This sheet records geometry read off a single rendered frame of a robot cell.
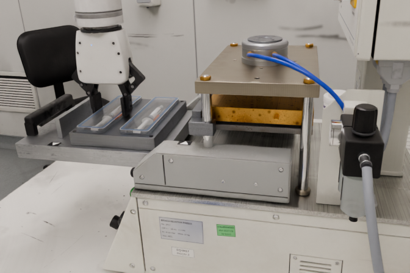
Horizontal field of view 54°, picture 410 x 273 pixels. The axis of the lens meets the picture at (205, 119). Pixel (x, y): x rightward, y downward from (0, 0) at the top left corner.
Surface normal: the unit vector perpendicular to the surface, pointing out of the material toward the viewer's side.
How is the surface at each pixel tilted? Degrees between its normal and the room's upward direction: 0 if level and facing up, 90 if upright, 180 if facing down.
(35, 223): 0
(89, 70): 89
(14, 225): 0
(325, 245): 90
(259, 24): 90
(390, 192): 0
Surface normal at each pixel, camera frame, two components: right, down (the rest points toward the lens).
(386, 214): -0.04, -0.93
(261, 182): -0.24, 0.37
